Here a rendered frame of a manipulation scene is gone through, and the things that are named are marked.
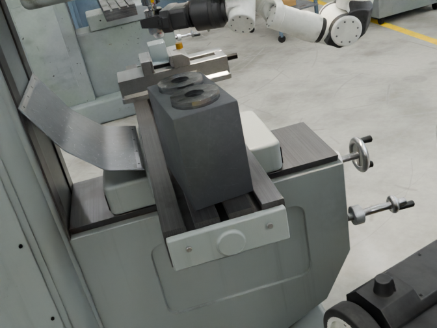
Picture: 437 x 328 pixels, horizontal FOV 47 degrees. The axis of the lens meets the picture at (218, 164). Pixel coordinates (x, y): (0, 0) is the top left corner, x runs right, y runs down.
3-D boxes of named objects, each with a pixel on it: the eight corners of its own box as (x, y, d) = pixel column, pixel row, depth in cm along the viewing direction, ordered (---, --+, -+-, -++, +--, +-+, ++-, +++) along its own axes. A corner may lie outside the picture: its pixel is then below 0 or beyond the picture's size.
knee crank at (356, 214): (408, 201, 160) (408, 185, 157) (419, 211, 154) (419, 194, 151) (343, 220, 157) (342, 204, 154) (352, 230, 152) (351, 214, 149)
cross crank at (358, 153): (363, 159, 170) (361, 127, 164) (381, 174, 159) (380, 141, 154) (319, 172, 168) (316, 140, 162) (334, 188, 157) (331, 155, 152)
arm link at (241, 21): (216, 10, 132) (259, 4, 129) (214, 41, 127) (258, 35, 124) (204, -24, 122) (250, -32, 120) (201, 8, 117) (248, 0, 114)
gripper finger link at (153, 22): (140, 17, 128) (162, 13, 126) (143, 30, 129) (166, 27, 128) (138, 19, 127) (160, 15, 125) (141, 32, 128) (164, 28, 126)
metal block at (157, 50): (166, 56, 161) (162, 38, 158) (169, 61, 156) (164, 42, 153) (151, 60, 160) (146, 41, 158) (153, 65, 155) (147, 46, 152)
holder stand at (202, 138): (217, 149, 114) (199, 64, 105) (254, 191, 95) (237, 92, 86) (166, 165, 112) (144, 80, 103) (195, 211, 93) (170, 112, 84)
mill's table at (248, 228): (186, 69, 202) (182, 51, 199) (294, 239, 93) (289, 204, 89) (130, 84, 200) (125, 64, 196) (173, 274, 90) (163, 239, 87)
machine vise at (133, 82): (222, 66, 171) (216, 34, 166) (232, 77, 157) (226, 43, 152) (121, 90, 167) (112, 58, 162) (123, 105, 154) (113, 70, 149)
